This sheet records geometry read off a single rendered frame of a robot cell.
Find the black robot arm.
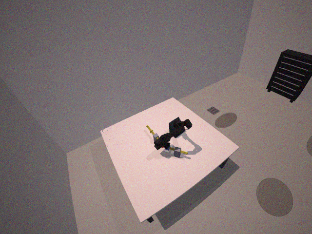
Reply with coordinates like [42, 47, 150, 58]
[154, 119, 192, 149]

